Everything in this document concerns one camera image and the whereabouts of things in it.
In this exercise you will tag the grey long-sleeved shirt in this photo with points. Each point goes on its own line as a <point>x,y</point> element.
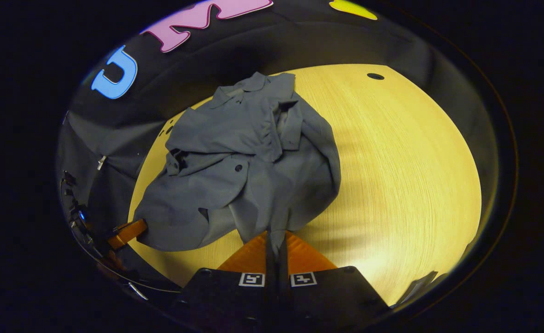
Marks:
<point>253,185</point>

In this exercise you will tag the white cloth clip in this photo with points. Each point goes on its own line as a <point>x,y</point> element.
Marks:
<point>101,163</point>

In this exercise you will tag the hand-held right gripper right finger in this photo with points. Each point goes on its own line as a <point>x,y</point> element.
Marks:
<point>332,298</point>

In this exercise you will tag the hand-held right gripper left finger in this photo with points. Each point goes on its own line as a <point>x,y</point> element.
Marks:
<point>225,300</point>

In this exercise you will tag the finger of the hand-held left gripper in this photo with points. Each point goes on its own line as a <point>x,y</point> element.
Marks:
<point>128,233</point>

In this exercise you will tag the black backdrop cloth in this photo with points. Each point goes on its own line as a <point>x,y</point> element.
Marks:
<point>184,88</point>

